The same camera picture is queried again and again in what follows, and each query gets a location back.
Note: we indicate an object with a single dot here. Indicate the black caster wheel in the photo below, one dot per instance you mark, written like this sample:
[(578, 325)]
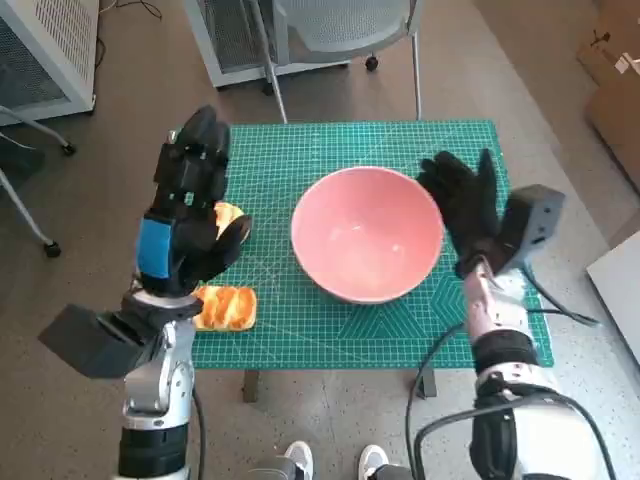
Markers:
[(371, 62)]

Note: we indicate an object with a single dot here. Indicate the cardboard box with white tag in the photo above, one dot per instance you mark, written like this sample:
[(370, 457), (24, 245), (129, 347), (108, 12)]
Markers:
[(607, 65)]

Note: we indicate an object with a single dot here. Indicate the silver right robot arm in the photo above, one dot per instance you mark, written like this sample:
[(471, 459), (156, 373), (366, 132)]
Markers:
[(500, 310)]

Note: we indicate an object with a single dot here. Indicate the office chair with grey legs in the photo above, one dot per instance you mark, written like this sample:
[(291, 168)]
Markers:
[(45, 131)]

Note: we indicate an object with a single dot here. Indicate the white perforated metal cabinet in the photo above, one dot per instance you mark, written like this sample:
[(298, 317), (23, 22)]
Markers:
[(50, 50)]

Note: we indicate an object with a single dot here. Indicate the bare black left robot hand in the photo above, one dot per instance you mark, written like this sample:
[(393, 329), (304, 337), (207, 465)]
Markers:
[(190, 250)]

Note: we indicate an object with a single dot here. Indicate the braided toy bread loaf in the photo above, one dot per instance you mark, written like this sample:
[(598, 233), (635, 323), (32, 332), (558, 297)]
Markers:
[(230, 310)]

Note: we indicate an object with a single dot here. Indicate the grey mesh chair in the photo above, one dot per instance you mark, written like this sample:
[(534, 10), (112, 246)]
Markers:
[(345, 25)]

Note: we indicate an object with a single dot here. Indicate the pink bowl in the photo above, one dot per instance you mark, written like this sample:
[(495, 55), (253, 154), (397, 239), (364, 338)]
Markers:
[(365, 240)]

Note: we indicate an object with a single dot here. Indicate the plain cardboard box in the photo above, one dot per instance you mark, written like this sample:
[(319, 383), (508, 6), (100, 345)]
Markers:
[(620, 130)]

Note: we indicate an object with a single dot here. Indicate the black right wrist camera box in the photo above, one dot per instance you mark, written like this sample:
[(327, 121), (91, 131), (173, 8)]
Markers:
[(535, 220)]

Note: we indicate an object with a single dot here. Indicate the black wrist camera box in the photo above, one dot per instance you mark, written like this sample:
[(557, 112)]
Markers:
[(95, 340), (535, 220)]

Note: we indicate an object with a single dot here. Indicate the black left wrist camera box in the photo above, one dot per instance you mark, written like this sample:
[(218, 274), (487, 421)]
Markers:
[(95, 340)]

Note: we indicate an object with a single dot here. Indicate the green cutting mat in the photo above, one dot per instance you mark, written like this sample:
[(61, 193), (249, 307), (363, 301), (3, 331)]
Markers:
[(310, 150)]

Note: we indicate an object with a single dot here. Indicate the round toy bread bun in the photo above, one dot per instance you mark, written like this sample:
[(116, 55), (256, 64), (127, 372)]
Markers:
[(226, 215)]

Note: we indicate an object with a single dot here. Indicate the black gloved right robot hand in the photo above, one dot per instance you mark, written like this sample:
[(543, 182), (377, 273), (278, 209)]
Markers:
[(465, 205)]

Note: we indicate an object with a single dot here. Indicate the grey table leg bracket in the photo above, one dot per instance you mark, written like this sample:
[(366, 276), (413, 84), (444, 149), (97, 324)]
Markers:
[(427, 385), (251, 386)]

